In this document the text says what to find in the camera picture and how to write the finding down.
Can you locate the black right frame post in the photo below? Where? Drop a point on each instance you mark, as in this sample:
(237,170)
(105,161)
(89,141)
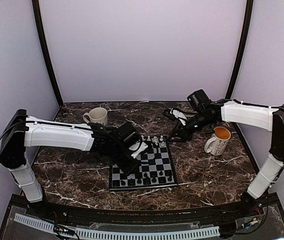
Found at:
(241,48)

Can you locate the white mug orange interior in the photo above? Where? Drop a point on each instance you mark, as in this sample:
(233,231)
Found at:
(218,141)

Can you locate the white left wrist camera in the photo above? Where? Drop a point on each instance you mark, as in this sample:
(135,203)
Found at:
(138,148)

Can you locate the black frame post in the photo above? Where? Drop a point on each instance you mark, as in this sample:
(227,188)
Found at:
(45,52)
(241,48)

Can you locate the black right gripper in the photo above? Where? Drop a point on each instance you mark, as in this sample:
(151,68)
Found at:
(181,132)

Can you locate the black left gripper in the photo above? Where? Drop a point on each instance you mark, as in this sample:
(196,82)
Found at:
(128,169)

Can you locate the white slotted cable duct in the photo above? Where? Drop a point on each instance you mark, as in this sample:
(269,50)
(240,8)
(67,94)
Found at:
(92,234)

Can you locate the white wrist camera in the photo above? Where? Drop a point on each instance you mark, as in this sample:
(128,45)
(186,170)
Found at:
(174,114)
(138,148)

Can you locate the black left frame post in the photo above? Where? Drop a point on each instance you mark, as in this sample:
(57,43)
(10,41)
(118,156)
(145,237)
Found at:
(45,52)

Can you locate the black chess knight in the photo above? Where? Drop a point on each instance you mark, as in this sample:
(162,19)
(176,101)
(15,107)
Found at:
(123,182)

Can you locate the cream floral mug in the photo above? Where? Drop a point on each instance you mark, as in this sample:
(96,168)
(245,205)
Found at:
(97,115)

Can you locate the black grey chess board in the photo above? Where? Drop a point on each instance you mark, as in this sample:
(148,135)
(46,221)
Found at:
(156,159)

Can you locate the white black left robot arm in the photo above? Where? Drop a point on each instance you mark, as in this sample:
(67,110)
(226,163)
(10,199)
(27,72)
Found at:
(121,144)

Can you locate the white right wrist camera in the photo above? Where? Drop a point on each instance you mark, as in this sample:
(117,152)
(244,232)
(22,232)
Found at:
(174,114)

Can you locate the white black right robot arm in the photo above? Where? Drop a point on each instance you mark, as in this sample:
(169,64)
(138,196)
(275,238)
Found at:
(269,118)

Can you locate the black front rail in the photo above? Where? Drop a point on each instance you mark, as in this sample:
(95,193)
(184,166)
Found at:
(79,215)

